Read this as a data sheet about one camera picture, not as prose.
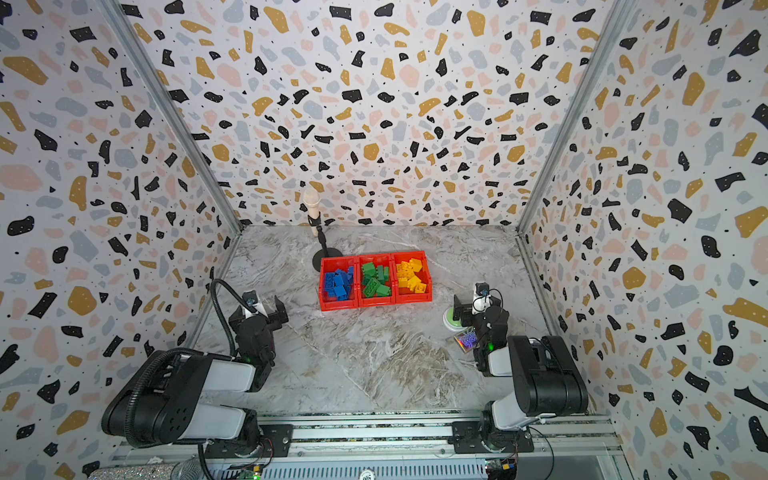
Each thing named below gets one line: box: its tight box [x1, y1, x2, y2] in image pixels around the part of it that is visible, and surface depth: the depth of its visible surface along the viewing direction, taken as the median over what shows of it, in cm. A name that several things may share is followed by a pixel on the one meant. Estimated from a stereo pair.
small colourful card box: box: [454, 331, 478, 353], surface depth 92 cm
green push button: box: [443, 307, 468, 332], surface depth 96 cm
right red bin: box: [390, 250, 433, 304], surface depth 104 cm
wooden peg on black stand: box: [303, 188, 343, 273], surface depth 99 cm
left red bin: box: [319, 256, 359, 312], surface depth 102 cm
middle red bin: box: [357, 253, 395, 307], surface depth 102 cm
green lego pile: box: [362, 262, 391, 298], surface depth 102 cm
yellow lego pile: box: [396, 258, 427, 294], surface depth 106 cm
